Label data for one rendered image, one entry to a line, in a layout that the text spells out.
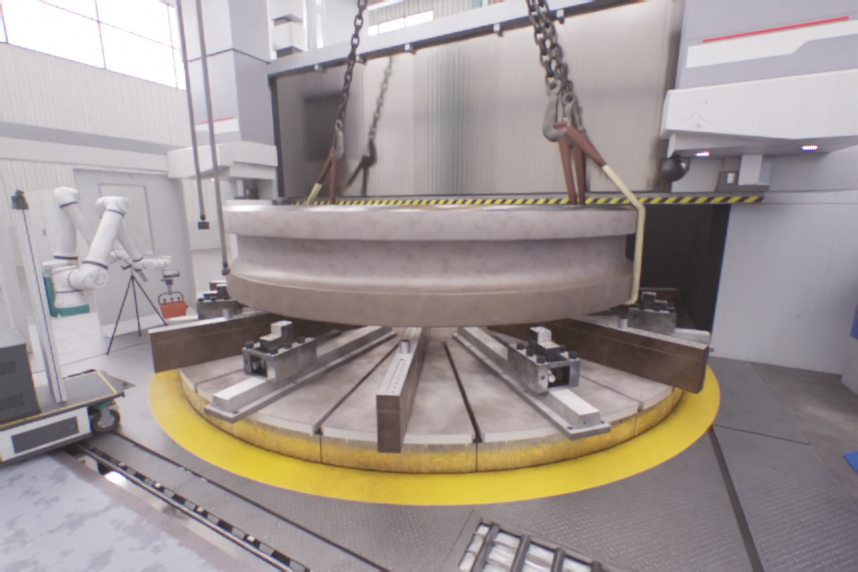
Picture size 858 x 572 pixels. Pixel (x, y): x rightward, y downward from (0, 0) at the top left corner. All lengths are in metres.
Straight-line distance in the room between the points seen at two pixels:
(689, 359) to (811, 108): 1.87
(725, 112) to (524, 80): 2.88
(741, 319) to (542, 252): 3.05
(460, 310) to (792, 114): 2.57
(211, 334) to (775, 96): 4.83
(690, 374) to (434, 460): 2.14
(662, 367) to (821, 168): 2.15
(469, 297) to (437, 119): 3.76
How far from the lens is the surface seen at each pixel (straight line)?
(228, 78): 6.85
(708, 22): 4.22
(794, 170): 4.69
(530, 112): 5.74
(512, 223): 3.00
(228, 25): 6.93
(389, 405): 2.37
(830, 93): 3.76
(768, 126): 3.66
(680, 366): 3.77
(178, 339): 4.20
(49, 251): 14.00
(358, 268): 3.15
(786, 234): 5.69
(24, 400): 3.96
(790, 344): 5.93
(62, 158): 6.69
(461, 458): 2.84
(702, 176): 4.56
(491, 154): 5.79
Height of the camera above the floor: 1.74
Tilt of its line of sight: 11 degrees down
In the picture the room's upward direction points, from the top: straight up
